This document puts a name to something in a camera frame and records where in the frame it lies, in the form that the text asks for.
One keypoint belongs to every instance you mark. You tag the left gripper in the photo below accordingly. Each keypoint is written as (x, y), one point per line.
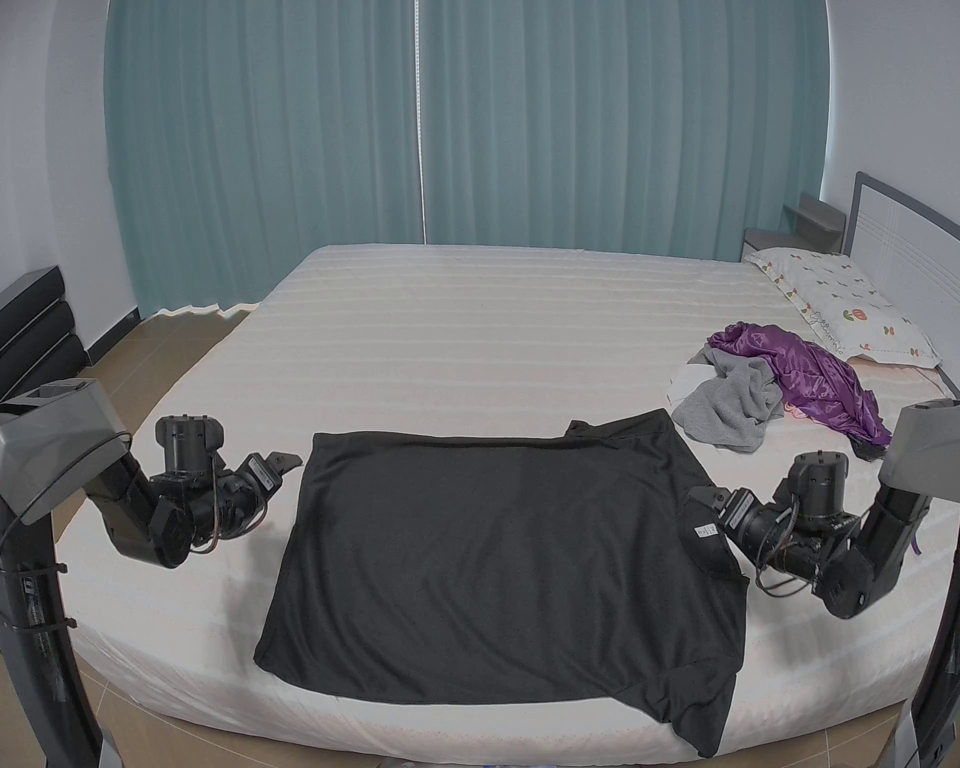
(251, 484)

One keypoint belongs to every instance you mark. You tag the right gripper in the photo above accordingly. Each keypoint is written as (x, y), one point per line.
(754, 525)

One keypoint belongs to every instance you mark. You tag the black T-shirt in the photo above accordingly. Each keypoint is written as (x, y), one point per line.
(487, 562)

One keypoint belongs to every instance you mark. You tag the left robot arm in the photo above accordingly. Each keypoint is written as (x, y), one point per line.
(45, 450)

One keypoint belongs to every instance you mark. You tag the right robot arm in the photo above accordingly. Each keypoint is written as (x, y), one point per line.
(870, 547)

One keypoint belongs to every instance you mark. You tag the bed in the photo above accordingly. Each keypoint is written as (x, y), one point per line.
(450, 337)

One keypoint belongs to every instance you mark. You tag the grey garment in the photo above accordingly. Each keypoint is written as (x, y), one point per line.
(727, 409)

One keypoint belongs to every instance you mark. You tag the white garment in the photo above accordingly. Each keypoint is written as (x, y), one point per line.
(686, 382)

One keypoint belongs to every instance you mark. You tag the purple satin garment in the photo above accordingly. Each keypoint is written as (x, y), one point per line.
(810, 367)

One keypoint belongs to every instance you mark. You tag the white printed pillow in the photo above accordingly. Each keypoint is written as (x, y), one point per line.
(840, 300)

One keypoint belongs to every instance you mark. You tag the grey bedside table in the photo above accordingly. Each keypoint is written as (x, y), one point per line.
(817, 217)

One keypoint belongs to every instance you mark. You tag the blue-green curtain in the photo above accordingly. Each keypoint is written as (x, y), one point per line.
(615, 112)
(262, 150)

